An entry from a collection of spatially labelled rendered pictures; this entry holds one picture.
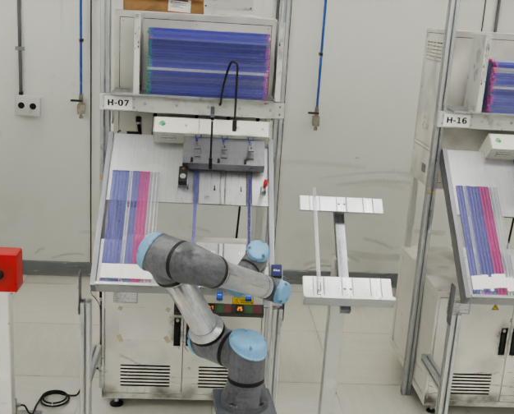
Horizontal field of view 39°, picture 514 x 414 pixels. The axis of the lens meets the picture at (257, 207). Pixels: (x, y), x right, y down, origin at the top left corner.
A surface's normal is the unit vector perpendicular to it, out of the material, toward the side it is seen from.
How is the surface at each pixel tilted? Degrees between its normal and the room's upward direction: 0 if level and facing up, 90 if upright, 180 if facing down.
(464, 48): 90
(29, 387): 0
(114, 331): 90
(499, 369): 90
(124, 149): 44
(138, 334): 90
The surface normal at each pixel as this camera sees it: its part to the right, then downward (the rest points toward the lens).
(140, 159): 0.08, -0.51
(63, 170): 0.06, 0.26
